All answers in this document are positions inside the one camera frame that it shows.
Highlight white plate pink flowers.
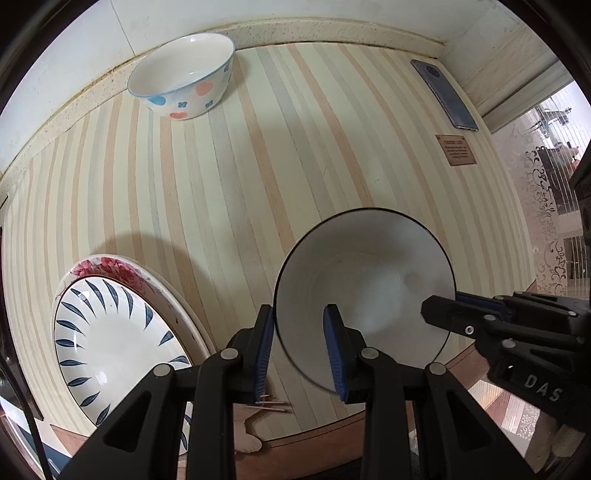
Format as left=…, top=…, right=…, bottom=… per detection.
left=52, top=254, right=216, bottom=365

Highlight bowl with coloured hearts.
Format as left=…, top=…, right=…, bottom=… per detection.
left=127, top=32, right=235, bottom=120

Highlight black cable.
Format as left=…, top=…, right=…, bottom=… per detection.
left=0, top=354, right=52, bottom=480

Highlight blue smartphone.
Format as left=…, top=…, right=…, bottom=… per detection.
left=411, top=59, right=479, bottom=131

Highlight brown label patch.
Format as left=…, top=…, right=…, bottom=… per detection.
left=436, top=135, right=477, bottom=167

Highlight striped table mat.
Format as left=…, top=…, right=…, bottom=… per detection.
left=2, top=43, right=535, bottom=434

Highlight white plate blue leaves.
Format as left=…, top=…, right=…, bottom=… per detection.
left=52, top=274, right=195, bottom=458

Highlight white gloved hand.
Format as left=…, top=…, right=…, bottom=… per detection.
left=542, top=418, right=586, bottom=473

